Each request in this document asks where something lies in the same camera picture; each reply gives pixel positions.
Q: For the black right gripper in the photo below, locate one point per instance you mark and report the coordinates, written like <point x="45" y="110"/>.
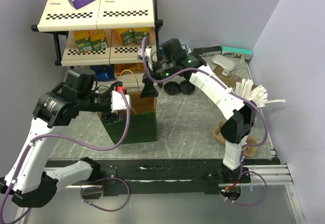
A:
<point x="148" y="90"/>

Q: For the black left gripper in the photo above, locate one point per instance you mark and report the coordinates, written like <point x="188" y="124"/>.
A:
<point x="109" y="116"/>

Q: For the brown green paper bag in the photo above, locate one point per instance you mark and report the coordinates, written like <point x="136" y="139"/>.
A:
<point x="143" y="123"/>

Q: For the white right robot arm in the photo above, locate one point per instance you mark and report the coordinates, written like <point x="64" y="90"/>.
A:
<point x="239" y="112"/>

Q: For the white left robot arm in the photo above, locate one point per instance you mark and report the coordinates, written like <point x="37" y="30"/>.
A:
<point x="29" y="184"/>

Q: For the brown kraft coffee pouch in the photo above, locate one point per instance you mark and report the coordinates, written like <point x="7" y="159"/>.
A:
<point x="228" y="78"/>

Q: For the black cup lid stack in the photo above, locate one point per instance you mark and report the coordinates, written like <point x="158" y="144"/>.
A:
<point x="172" y="88"/>

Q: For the orange snack bag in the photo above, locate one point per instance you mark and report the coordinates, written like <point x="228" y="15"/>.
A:
<point x="128" y="66"/>

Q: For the blue snack bag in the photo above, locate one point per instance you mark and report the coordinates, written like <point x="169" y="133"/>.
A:
<point x="104" y="73"/>

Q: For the beige three-tier shelf rack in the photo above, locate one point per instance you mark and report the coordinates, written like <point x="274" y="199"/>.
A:
<point x="60" y="19"/>

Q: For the green yellow carton far left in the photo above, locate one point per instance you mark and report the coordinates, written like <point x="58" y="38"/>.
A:
<point x="83" y="41"/>

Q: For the black flat box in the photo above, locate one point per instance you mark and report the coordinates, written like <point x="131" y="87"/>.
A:
<point x="208" y="51"/>

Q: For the white oval pouch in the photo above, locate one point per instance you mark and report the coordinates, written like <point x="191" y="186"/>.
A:
<point x="224" y="62"/>

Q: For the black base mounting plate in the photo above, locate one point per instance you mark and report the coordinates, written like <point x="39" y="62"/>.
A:
<point x="165" y="176"/>

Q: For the teal flat box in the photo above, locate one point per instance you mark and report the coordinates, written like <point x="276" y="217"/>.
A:
<point x="236" y="53"/>

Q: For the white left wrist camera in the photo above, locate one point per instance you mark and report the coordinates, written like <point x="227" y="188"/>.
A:
<point x="118" y="97"/>

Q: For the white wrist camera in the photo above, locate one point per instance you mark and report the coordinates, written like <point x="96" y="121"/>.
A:
<point x="118" y="97"/>
<point x="148" y="53"/>

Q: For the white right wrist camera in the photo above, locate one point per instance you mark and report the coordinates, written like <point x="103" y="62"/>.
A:
<point x="148" y="53"/>

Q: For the aluminium rail frame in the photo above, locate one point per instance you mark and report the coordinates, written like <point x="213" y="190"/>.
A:
<point x="270" y="197"/>

